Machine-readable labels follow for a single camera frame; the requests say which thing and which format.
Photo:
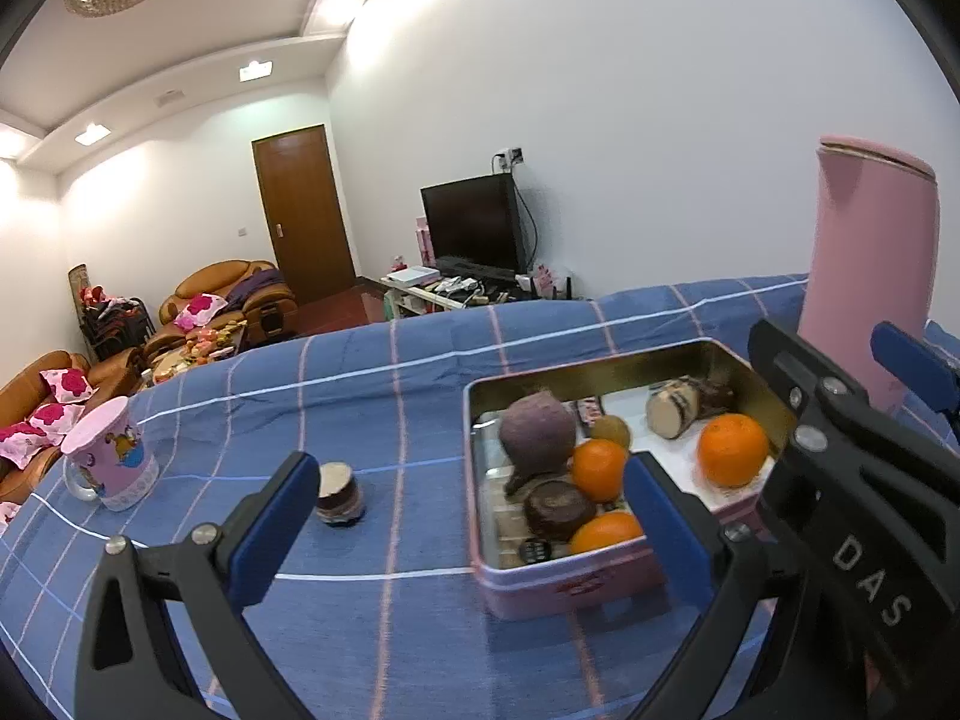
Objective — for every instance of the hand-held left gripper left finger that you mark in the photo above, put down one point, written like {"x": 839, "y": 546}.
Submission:
{"x": 274, "y": 532}

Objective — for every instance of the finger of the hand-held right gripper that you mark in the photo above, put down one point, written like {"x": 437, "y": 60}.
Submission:
{"x": 911, "y": 360}
{"x": 810, "y": 390}

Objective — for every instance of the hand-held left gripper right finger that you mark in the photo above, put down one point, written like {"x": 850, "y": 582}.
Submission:
{"x": 667, "y": 532}

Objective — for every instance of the small orange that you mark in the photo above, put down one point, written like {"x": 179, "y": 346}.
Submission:
{"x": 604, "y": 532}

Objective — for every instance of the large orange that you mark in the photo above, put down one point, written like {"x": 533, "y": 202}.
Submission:
{"x": 600, "y": 469}

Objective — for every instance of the brown walnut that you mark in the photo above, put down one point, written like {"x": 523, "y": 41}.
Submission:
{"x": 716, "y": 390}

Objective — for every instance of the brown kiwi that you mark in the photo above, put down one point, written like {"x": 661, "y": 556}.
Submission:
{"x": 611, "y": 431}

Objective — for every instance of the pink tin box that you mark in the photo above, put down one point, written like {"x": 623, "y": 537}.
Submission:
{"x": 562, "y": 592}

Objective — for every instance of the purple round fruit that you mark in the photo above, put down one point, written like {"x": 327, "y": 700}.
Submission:
{"x": 536, "y": 427}

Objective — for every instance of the small dark jar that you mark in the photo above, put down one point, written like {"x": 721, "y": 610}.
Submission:
{"x": 341, "y": 495}

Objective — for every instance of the dark brown round fruit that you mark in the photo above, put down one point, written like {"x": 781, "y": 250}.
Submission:
{"x": 559, "y": 506}

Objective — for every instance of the pink thermos bottle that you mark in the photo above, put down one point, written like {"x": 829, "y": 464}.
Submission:
{"x": 870, "y": 255}

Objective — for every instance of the blue plaid blanket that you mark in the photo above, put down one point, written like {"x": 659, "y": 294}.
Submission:
{"x": 375, "y": 405}

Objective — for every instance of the printed paper sheets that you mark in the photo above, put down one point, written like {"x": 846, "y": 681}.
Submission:
{"x": 499, "y": 517}

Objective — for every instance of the pink cartoon mug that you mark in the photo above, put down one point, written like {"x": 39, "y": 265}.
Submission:
{"x": 112, "y": 461}

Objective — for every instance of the cluttered coffee table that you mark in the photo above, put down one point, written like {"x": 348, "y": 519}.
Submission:
{"x": 195, "y": 349}

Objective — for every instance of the pink floral cushion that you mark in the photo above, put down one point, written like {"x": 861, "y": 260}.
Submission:
{"x": 49, "y": 420}
{"x": 199, "y": 311}
{"x": 67, "y": 384}
{"x": 22, "y": 446}

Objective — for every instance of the brown leather sofa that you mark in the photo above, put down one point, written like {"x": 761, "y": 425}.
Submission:
{"x": 37, "y": 390}
{"x": 225, "y": 301}

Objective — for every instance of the purple throw blanket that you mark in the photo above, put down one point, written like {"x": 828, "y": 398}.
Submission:
{"x": 259, "y": 285}

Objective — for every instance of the black rack with clothes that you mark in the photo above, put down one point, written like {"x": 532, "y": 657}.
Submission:
{"x": 112, "y": 322}

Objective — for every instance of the white television stand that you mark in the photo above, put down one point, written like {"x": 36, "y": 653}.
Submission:
{"x": 435, "y": 289}

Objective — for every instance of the brown wooden door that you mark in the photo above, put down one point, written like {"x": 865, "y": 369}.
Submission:
{"x": 304, "y": 214}

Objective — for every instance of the black television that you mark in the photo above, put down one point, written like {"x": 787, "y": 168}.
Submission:
{"x": 472, "y": 225}

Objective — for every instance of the square ceiling light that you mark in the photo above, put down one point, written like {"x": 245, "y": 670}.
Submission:
{"x": 90, "y": 133}
{"x": 7, "y": 142}
{"x": 255, "y": 71}

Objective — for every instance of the wall socket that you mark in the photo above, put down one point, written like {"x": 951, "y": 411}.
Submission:
{"x": 512, "y": 157}

